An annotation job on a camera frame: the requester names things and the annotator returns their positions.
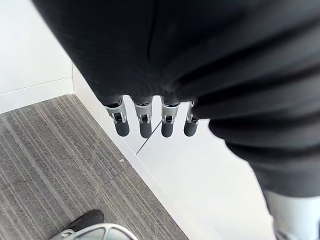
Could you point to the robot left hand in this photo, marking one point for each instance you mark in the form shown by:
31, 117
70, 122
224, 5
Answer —
190, 55

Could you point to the robot dark foot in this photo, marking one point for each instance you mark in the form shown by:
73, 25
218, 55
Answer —
86, 220

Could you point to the robot silver leg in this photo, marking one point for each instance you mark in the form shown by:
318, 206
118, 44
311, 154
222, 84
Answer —
102, 232

